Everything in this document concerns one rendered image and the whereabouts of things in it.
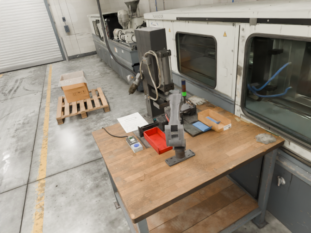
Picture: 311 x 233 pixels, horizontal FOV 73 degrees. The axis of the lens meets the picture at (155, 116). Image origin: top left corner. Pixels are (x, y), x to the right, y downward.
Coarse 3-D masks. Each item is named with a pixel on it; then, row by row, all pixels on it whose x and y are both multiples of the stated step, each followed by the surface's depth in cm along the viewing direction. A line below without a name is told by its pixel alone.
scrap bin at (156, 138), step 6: (144, 132) 162; (150, 132) 164; (156, 132) 167; (162, 132) 157; (150, 138) 162; (156, 138) 161; (162, 138) 160; (150, 144) 154; (156, 144) 154; (162, 144) 153; (156, 150) 146; (162, 150) 144; (168, 150) 146
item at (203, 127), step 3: (195, 123) 169; (198, 123) 168; (201, 123) 168; (195, 126) 166; (198, 126) 165; (201, 126) 164; (204, 126) 164; (207, 126) 163; (201, 129) 160; (204, 129) 160; (207, 129) 159
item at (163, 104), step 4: (152, 88) 177; (160, 92) 169; (168, 92) 161; (160, 96) 166; (164, 96) 160; (156, 100) 165; (160, 100) 164; (164, 100) 160; (156, 104) 161; (160, 104) 158; (164, 104) 160; (168, 104) 161; (160, 108) 159
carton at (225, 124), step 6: (198, 114) 174; (204, 114) 178; (210, 114) 179; (216, 114) 172; (204, 120) 169; (210, 120) 162; (216, 120) 173; (222, 120) 167; (228, 120) 161; (210, 126) 164; (216, 126) 157; (222, 126) 164; (228, 126) 160
